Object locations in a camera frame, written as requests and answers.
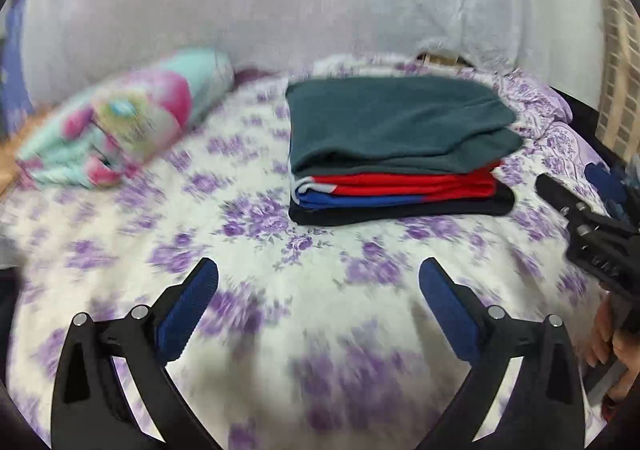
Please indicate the wooden bed frame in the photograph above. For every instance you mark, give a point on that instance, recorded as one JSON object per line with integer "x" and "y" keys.
{"x": 442, "y": 59}

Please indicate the teal pants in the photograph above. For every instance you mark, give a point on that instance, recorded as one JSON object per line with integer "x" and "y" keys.
{"x": 400, "y": 125}

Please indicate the red blue white folded garment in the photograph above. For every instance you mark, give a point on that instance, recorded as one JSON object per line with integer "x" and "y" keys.
{"x": 400, "y": 190}

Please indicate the person's right hand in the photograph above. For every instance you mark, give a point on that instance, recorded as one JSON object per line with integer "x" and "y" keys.
{"x": 600, "y": 330}

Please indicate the purple floral bed sheet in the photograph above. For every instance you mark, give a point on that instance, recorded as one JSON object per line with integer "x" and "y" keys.
{"x": 310, "y": 280}

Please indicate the orange blanket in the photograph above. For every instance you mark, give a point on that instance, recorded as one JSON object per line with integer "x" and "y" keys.
{"x": 7, "y": 165}

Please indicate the black folded garment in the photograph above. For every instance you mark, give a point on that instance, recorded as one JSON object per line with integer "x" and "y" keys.
{"x": 400, "y": 215}

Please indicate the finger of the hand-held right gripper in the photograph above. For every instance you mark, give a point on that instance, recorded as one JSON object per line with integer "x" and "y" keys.
{"x": 605, "y": 185}
{"x": 560, "y": 195}

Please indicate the floral folded quilt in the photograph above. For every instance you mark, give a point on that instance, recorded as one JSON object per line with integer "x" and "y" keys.
{"x": 130, "y": 120}

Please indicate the blue cloth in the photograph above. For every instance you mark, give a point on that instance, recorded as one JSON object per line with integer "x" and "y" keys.
{"x": 11, "y": 60}

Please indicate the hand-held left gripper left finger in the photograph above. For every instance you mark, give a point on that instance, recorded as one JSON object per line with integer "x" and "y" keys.
{"x": 190, "y": 310}

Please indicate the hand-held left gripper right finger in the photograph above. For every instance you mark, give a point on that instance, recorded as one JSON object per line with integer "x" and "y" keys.
{"x": 450, "y": 315}

